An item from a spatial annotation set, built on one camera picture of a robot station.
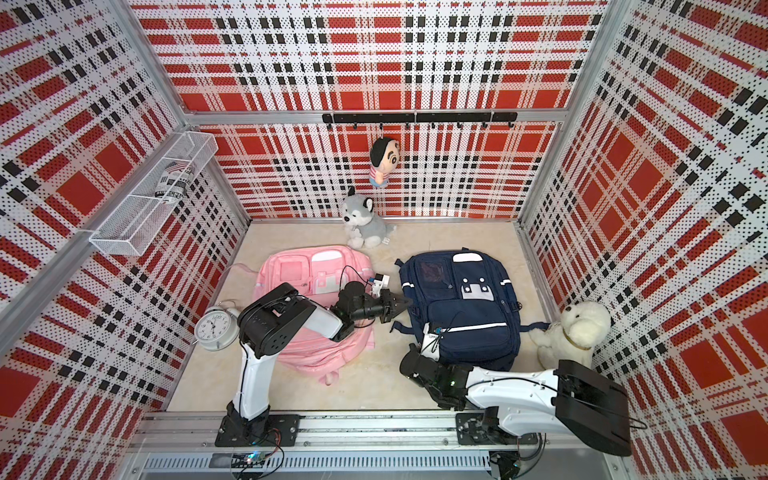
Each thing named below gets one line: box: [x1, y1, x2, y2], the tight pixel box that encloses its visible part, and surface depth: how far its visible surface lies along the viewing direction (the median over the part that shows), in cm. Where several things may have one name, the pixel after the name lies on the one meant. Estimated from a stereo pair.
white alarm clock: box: [192, 299, 241, 352], surface depth 90 cm
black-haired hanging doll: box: [369, 137, 400, 188], surface depth 93 cm
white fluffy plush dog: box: [528, 301, 612, 371], surface depth 78 cm
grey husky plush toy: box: [342, 186, 397, 249], surface depth 103 cm
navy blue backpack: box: [389, 248, 551, 371], surface depth 95 cm
